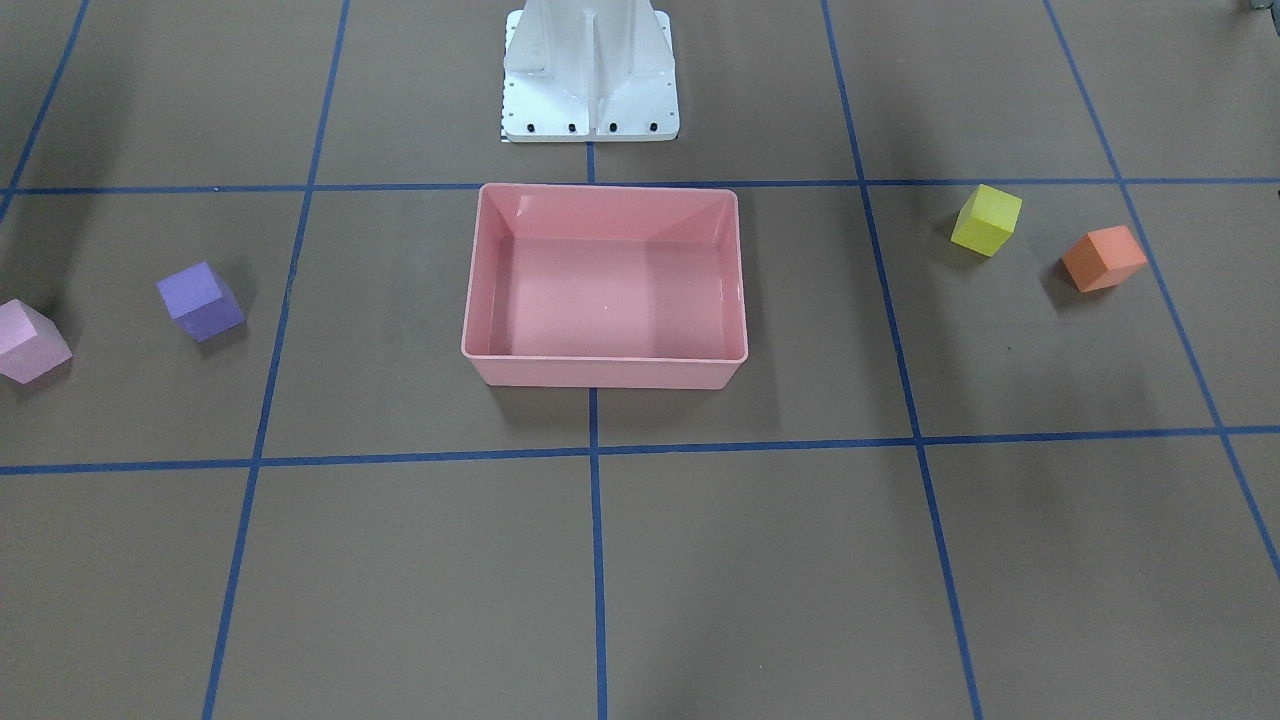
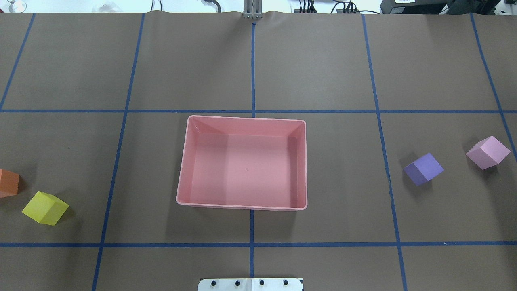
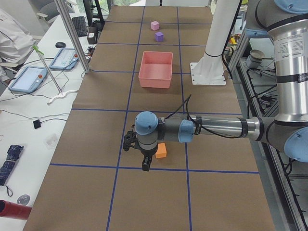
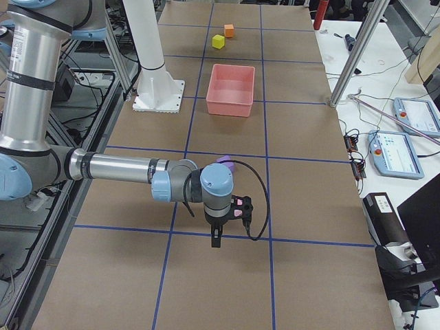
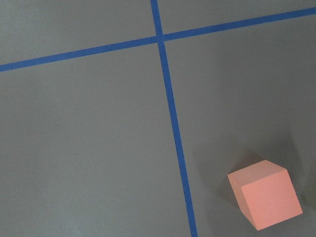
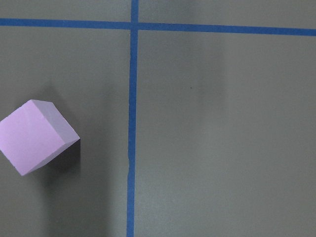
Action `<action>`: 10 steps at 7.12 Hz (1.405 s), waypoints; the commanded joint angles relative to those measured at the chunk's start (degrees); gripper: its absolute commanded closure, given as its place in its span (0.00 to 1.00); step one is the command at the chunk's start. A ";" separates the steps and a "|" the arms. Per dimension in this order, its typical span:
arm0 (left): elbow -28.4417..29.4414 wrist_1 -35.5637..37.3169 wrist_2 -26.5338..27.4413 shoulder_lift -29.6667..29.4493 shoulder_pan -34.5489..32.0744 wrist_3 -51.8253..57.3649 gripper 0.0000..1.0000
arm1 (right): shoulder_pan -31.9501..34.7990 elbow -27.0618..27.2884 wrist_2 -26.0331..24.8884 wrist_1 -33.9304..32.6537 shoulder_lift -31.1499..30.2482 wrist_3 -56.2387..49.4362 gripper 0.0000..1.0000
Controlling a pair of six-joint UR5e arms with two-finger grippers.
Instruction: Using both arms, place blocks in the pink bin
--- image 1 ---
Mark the pink foam block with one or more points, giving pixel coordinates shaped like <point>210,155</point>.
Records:
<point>31,345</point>

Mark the yellow foam block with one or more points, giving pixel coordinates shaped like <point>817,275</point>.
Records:
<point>987,220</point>

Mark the pink plastic bin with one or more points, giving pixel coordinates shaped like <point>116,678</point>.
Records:
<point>588,286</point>

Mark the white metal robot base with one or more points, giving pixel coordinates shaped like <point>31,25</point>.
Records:
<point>589,72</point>

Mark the purple foam block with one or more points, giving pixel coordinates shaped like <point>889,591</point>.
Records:
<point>200,302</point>

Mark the orange foam block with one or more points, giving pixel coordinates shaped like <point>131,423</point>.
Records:
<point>1104,258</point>

